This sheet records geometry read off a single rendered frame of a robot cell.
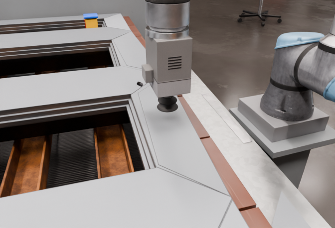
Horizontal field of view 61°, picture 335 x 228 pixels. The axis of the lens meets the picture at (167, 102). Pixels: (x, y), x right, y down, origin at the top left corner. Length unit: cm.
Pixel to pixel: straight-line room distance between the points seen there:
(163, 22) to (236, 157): 44
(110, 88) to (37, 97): 17
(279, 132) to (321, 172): 109
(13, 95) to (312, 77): 71
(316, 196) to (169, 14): 145
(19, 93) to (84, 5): 85
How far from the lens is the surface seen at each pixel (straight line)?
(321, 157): 204
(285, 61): 82
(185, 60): 49
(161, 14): 47
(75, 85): 76
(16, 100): 74
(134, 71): 81
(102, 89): 72
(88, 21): 132
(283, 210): 63
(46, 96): 73
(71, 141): 108
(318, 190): 179
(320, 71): 74
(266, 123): 85
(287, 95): 85
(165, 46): 47
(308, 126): 91
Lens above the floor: 118
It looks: 30 degrees down
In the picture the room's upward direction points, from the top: straight up
